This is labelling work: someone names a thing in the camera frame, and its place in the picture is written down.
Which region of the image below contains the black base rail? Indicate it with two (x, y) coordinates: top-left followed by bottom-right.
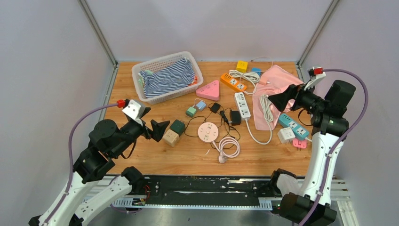
(129, 175), (282, 207)

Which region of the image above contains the green plug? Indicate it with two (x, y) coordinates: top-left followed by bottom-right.
(185, 106), (197, 118)

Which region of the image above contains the orange power strip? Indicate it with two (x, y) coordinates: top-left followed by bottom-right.
(220, 73), (247, 92)

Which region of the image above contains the white cube socket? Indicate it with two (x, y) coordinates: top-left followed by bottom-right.
(277, 127), (296, 144)

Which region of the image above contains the green patterned cube socket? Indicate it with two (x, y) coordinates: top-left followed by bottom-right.
(170, 120), (186, 136)

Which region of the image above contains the white cable coil on cloth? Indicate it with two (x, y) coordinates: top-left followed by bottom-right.
(258, 94), (275, 124)

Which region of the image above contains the white cable bundle by orange strip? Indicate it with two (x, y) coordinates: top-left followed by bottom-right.
(228, 69), (261, 96)

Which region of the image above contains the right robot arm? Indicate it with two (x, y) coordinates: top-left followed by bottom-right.
(268, 80), (356, 226)

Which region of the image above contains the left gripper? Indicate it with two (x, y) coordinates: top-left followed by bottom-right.
(112, 106), (170, 157)

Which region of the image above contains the beige wooden cube socket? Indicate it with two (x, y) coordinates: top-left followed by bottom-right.
(162, 129), (180, 147)

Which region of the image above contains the thin black cable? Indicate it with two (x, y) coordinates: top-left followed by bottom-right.
(184, 103), (242, 150)

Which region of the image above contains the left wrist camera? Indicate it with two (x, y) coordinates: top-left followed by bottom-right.
(122, 99), (146, 125)

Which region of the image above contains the blue plug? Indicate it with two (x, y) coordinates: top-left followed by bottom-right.
(195, 100), (207, 111)

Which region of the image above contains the pink triangular power strip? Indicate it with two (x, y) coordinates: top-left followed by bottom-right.
(195, 80), (220, 101)

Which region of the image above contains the white coiled cable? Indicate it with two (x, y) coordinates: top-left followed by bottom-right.
(212, 137), (241, 164)

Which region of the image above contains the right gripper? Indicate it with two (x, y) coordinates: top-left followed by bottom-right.
(268, 79), (327, 114)

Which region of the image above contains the teal power strip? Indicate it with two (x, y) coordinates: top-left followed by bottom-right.
(278, 113), (309, 141)

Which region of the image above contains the yellow cube socket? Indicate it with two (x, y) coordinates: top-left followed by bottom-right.
(236, 61), (248, 73)

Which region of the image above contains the pink cloth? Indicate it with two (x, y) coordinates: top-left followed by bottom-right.
(252, 65), (302, 130)

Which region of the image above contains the pink plug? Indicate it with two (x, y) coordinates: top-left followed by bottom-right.
(292, 138), (307, 149)

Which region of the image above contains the white plastic basket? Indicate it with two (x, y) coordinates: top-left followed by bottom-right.
(132, 51), (204, 105)

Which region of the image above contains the white power strip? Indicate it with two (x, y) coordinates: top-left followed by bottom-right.
(234, 92), (274, 145)

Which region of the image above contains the blue white striped cloth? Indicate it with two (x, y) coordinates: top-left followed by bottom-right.
(138, 57), (197, 98)

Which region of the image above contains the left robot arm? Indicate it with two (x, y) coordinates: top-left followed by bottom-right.
(28, 106), (170, 226)

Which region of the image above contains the white round socket base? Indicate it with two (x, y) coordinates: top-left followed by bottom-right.
(198, 122), (219, 143)

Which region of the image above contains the small blue cube socket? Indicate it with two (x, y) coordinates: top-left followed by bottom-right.
(251, 67), (262, 76)

